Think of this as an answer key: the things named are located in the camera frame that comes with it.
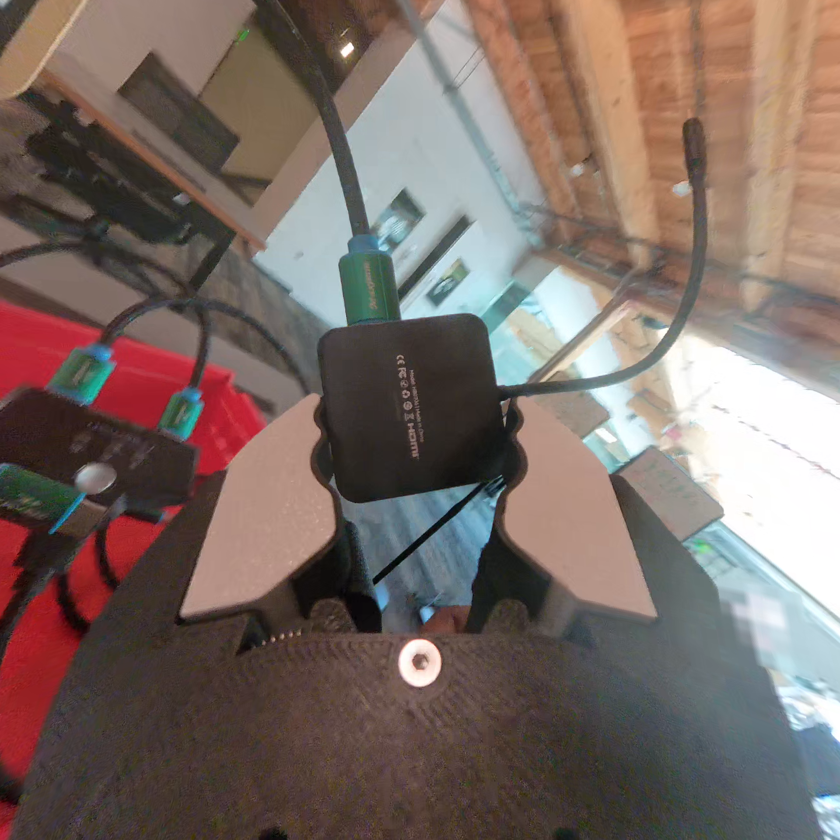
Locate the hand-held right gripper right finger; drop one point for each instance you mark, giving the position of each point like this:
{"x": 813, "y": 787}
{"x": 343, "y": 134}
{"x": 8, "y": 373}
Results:
{"x": 571, "y": 518}

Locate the handwritten white board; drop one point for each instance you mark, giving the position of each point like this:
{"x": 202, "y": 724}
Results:
{"x": 669, "y": 492}

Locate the framed wall picture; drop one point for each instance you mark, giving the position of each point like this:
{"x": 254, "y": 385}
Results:
{"x": 401, "y": 220}
{"x": 449, "y": 283}

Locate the red plastic bin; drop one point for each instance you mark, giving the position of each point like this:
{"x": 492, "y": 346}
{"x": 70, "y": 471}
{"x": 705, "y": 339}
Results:
{"x": 33, "y": 689}

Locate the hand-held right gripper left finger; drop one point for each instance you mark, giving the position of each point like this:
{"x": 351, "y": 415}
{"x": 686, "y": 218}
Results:
{"x": 262, "y": 512}

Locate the person's right hand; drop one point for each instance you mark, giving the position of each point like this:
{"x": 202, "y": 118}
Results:
{"x": 446, "y": 618}

